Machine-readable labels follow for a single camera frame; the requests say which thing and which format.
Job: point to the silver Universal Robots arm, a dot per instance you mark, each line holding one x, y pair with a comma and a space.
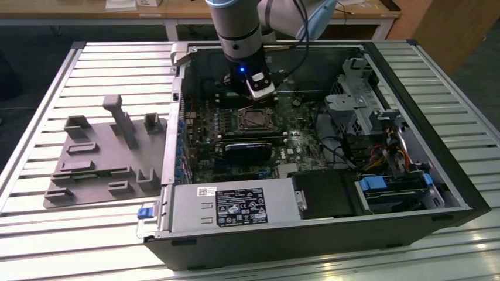
238, 29

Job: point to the CPU socket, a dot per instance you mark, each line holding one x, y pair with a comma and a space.
254, 128

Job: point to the black RAM stick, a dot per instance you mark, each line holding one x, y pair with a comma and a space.
253, 133
253, 138

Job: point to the black graphics card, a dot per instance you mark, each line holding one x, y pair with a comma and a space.
246, 150

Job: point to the green motherboard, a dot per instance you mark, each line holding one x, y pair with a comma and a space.
305, 146

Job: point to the metal disk bay cage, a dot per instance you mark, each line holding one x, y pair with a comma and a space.
351, 108

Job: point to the small white box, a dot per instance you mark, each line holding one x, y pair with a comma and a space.
150, 2

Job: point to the silver chipset heatsink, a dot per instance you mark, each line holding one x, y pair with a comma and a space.
287, 169

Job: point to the silver power supply unit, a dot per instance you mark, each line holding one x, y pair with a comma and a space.
187, 205

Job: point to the black drive box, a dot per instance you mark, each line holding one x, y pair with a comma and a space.
325, 194

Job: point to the gray parts rack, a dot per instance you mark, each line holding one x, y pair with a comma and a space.
102, 164

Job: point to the hard disk in blue carrier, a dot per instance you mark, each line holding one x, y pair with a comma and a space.
373, 184

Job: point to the wooden desk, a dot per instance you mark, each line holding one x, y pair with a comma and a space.
59, 11

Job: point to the blue case latch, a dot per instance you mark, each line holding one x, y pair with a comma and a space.
145, 212

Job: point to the wooden cabinet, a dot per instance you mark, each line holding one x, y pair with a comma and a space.
457, 29

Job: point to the black open PC case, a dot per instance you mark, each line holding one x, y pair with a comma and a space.
274, 248

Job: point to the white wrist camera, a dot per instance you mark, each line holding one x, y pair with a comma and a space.
261, 85

